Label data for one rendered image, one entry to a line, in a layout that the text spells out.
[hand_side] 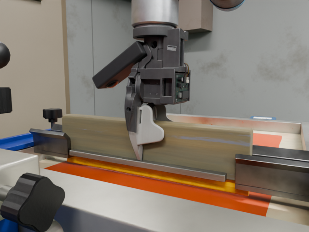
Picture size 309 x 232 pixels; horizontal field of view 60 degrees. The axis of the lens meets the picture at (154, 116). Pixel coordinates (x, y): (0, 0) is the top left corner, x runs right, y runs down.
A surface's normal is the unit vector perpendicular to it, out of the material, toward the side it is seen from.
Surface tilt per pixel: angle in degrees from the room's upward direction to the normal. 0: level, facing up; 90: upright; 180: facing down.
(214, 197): 0
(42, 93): 90
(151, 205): 0
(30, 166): 90
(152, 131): 84
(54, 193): 90
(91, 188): 0
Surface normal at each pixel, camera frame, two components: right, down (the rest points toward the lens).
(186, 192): 0.00, -0.99
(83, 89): 0.74, 0.09
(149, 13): -0.20, 0.15
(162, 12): 0.32, 0.14
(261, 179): -0.46, 0.12
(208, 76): -0.67, 0.11
